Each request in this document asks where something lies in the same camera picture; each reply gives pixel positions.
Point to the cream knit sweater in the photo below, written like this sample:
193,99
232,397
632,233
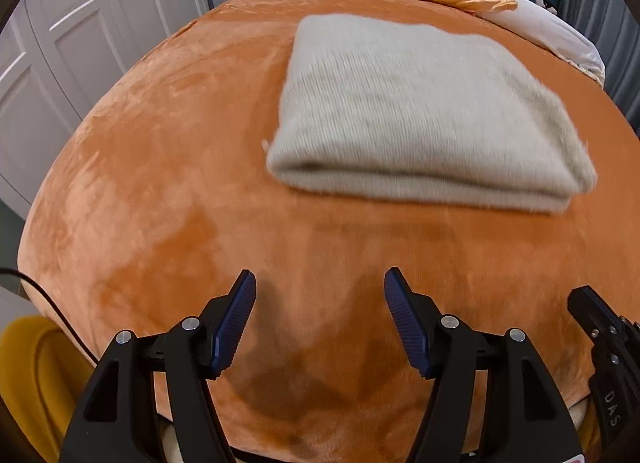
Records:
425,113

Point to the white panelled wardrobe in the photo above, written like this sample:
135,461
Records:
75,43

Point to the person's mustard yellow clothing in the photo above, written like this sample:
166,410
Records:
35,363

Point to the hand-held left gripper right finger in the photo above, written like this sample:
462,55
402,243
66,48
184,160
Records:
407,325

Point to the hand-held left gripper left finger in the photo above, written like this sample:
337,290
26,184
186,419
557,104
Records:
231,325

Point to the white duvet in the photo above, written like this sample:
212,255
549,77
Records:
550,28

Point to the grey-blue curtain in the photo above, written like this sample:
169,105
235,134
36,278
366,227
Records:
605,8

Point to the orange plush blanket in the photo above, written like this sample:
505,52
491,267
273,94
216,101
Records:
175,168

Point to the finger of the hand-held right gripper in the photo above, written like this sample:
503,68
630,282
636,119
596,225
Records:
595,313

